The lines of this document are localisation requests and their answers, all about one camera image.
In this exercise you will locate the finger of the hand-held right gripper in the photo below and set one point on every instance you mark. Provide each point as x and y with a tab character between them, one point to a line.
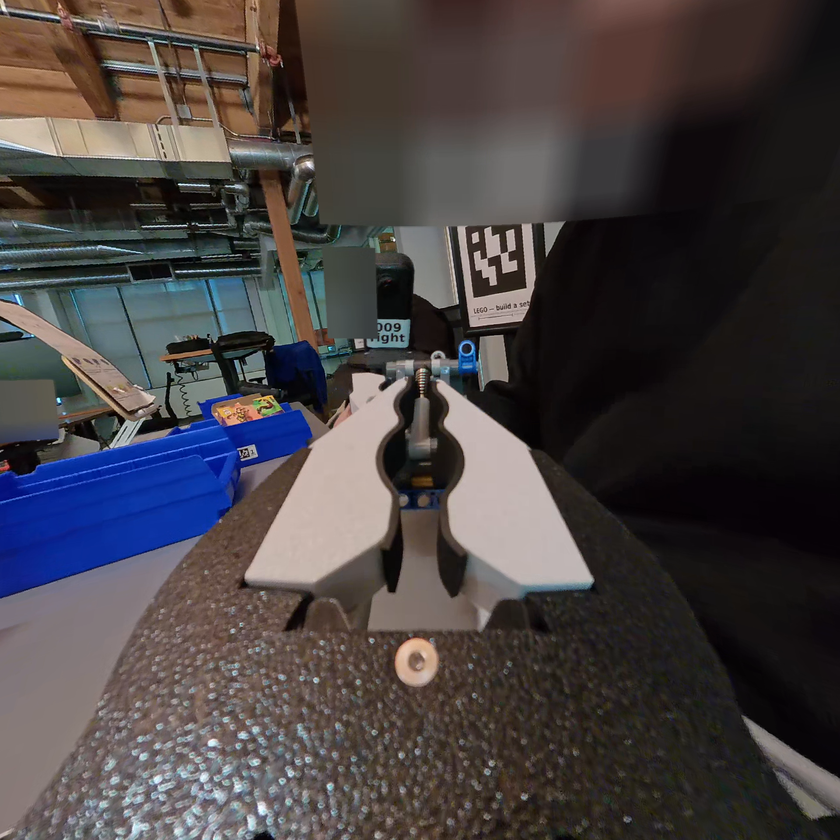
367	390

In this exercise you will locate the black white fiducial marker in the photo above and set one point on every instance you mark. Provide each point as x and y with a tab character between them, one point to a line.
499	269

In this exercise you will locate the colourful packet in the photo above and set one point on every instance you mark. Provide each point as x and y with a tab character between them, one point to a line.
253	408

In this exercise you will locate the wooden post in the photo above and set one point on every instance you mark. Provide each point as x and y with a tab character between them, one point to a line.
292	275

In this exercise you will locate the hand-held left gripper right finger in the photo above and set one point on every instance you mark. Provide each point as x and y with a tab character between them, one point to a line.
518	525

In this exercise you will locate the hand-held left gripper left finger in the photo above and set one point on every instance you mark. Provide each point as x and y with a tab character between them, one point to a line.
315	525

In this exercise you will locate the wooden standing desk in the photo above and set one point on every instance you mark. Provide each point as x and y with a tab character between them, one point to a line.
187	355

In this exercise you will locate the blue bin with white label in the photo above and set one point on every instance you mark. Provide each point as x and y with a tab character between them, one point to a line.
275	436

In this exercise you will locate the silver ventilation duct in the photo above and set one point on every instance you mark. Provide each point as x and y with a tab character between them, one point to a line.
275	157

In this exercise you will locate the rectangular metal duct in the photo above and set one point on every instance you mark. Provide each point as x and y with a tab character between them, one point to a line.
98	141

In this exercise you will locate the blue grey lego model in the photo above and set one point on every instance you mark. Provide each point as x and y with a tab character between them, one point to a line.
420	433

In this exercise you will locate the brown cardboard sheet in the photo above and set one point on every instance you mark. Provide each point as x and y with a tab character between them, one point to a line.
85	367

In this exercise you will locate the person's black clothed body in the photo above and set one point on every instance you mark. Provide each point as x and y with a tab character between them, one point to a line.
689	459

